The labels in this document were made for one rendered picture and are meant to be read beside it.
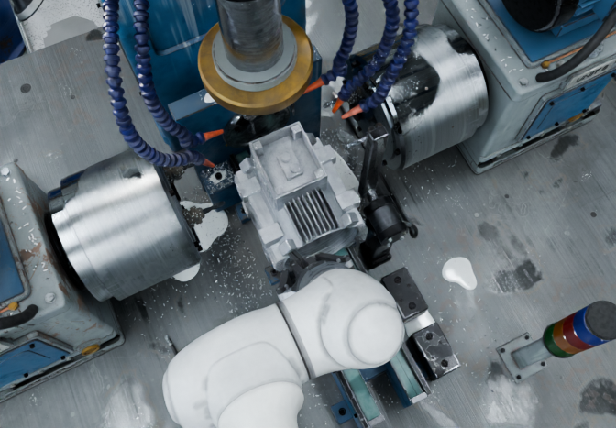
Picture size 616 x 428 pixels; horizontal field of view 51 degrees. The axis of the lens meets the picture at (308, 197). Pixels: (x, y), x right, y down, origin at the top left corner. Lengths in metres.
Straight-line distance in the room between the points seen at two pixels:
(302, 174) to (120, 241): 0.34
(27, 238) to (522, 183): 1.06
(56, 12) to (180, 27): 1.24
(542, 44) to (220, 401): 0.88
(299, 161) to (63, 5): 1.43
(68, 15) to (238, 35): 1.54
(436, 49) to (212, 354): 0.74
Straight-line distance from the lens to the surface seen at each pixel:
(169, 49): 1.25
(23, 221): 1.19
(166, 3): 1.16
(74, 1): 2.43
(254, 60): 0.95
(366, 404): 1.27
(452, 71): 1.24
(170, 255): 1.16
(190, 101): 1.22
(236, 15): 0.87
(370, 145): 1.07
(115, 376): 1.45
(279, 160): 1.16
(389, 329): 0.74
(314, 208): 1.15
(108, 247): 1.14
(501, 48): 1.29
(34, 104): 1.73
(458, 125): 1.27
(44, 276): 1.14
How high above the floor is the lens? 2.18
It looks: 68 degrees down
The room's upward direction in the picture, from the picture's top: 1 degrees counter-clockwise
